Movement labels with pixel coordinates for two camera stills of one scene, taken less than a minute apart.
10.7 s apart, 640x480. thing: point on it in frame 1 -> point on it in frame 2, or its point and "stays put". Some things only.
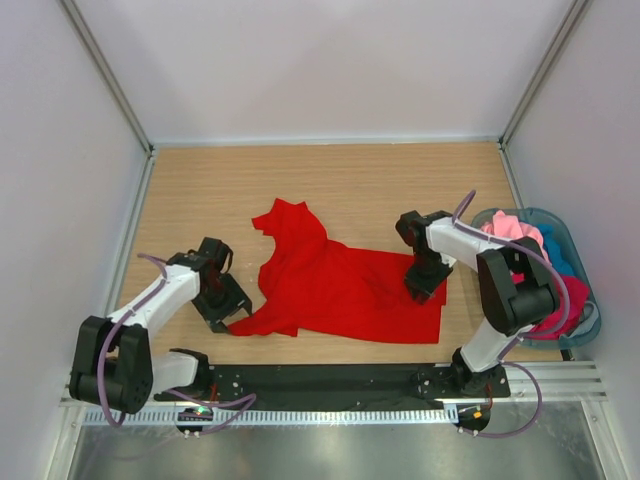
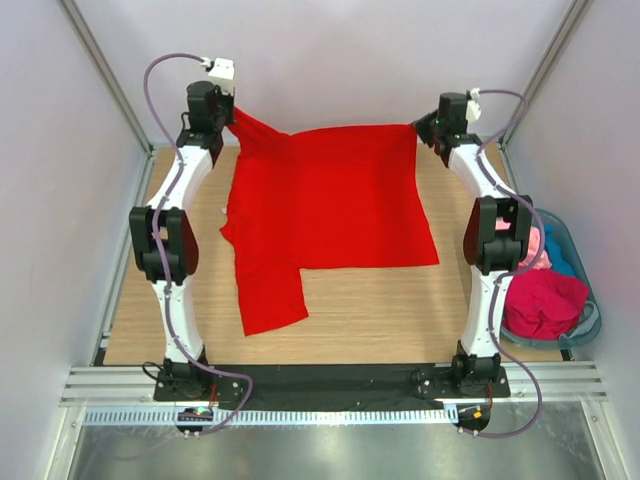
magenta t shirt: [578, 291] stays put
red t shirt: [323, 290] -> [333, 197]
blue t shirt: [556, 250] stays put
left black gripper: [236, 300] -> [229, 100]
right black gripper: [424, 286] -> [421, 127]
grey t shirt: [586, 329] stays put
